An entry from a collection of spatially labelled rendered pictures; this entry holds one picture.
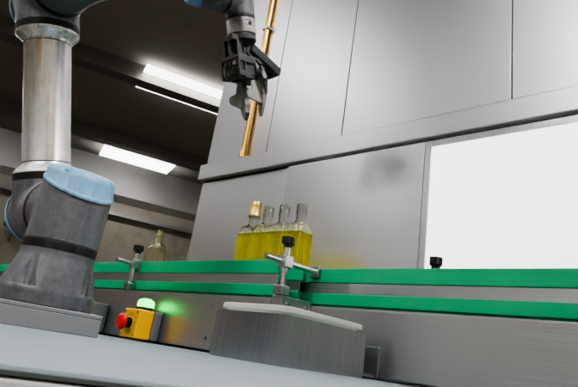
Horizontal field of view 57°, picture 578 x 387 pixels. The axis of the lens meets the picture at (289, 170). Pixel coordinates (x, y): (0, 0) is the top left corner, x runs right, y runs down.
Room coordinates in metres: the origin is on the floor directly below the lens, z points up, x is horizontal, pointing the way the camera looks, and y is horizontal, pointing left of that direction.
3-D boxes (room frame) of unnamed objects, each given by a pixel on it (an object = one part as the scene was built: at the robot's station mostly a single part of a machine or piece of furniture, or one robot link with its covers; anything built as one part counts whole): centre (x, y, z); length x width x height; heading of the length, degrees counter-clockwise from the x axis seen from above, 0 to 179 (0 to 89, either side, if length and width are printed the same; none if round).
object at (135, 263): (1.54, 0.42, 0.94); 0.07 x 0.04 x 0.13; 135
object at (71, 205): (0.89, 0.36, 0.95); 0.13 x 0.12 x 0.14; 40
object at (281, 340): (1.01, -0.07, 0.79); 0.27 x 0.17 x 0.08; 135
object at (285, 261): (1.14, -0.04, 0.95); 0.17 x 0.03 x 0.12; 135
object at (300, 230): (1.32, -0.05, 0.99); 0.06 x 0.06 x 0.21; 44
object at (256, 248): (1.39, 0.04, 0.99); 0.06 x 0.06 x 0.21; 44
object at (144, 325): (1.40, 0.31, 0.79); 0.07 x 0.07 x 0.07; 45
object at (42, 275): (0.89, 0.35, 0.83); 0.15 x 0.15 x 0.10
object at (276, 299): (1.16, -0.05, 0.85); 0.09 x 0.04 x 0.07; 135
